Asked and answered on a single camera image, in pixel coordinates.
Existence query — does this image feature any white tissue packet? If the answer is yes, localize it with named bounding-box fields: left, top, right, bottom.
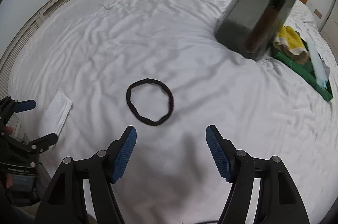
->
left=37, top=91, right=73, bottom=137

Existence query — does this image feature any black hair tie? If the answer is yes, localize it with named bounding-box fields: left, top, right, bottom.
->
left=125, top=77, right=175, bottom=127

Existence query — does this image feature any person's left hand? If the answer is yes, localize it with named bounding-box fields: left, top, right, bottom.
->
left=0, top=126, right=16, bottom=189

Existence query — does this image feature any green rectangular tray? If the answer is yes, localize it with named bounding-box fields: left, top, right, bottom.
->
left=271, top=39, right=333, bottom=102

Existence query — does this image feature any white bed sheet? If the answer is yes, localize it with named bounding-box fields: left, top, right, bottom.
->
left=9, top=0, right=337, bottom=223

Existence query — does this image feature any blue and white packet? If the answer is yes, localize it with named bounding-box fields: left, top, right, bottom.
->
left=307, top=39, right=328, bottom=88

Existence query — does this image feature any yellow cloth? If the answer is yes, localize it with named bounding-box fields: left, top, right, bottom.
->
left=273, top=26, right=309, bottom=64

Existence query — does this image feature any white wardrobe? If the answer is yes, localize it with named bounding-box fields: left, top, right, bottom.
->
left=320, top=0, right=338, bottom=51

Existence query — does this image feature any smoky transparent jar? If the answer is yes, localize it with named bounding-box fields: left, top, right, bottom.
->
left=214, top=0, right=296, bottom=60

